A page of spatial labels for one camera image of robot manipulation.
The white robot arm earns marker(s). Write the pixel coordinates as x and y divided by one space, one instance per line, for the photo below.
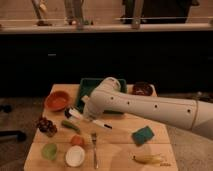
192 115

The dark brown bowl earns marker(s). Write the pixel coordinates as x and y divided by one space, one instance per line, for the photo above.
142 88

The orange red bowl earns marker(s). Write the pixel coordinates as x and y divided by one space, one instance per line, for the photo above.
57 100

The white small bowl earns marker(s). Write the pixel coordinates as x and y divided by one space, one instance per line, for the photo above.
75 156

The green plastic tray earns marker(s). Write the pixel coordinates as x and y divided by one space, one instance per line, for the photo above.
87 85

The beige bread slice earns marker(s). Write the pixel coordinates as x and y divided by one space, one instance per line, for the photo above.
85 99

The metal fork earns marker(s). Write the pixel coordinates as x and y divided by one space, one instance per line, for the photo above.
94 140

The green cucumber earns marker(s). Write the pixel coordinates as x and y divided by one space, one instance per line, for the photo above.
70 125

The green sponge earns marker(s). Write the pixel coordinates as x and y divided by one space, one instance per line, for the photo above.
142 135

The orange tomato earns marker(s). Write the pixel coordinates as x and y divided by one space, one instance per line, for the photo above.
77 140

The dark grape bunch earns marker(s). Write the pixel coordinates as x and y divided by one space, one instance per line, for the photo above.
46 126

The yellow banana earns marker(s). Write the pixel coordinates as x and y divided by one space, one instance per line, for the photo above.
149 159

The light green cup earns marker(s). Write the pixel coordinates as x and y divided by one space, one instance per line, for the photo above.
49 151

